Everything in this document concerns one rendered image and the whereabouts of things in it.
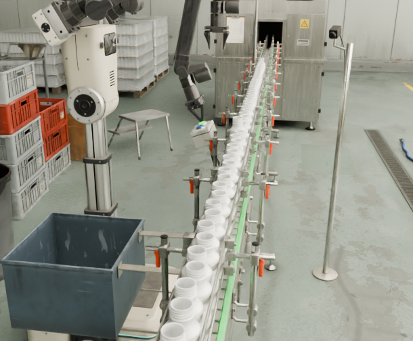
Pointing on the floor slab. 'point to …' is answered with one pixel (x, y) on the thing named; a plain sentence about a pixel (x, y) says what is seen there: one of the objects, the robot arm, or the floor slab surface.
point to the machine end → (309, 64)
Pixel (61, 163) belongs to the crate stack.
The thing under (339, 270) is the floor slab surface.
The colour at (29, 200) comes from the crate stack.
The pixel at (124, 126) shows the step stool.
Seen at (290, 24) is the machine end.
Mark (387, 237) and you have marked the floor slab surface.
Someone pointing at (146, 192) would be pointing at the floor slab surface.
